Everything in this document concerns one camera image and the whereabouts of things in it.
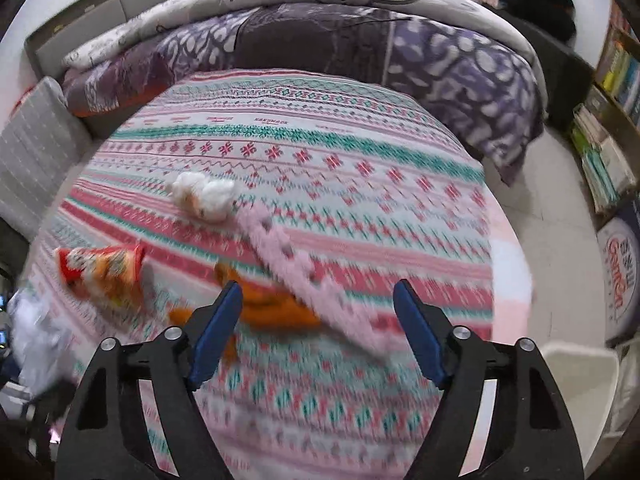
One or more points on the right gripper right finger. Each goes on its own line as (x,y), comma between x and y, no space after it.
(501,415)

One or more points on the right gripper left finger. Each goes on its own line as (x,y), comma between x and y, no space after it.
(134,415)

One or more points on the white plastic trash bin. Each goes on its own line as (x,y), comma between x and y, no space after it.
(586,377)

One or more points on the red snack bag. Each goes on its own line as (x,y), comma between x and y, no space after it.
(109,277)

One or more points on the lower blue cardboard box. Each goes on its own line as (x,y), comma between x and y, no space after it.
(619,247)

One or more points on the crumpled white tissue ball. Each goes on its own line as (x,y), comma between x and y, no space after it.
(203,197)

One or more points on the grey pillow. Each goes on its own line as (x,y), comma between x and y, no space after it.
(40,144)

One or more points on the wooden bookshelf with books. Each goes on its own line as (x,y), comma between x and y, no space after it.
(605,128)

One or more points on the striped patterned bed sheet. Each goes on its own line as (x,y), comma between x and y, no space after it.
(362,183)

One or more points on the black cabinet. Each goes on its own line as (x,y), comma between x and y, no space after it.
(568,76)

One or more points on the grey bed headboard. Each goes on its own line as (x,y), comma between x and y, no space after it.
(80,22)

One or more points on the black clothes pile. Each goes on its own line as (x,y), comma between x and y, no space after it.
(553,16)

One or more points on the purple patterned folded quilt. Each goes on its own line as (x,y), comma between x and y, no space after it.
(469,68)

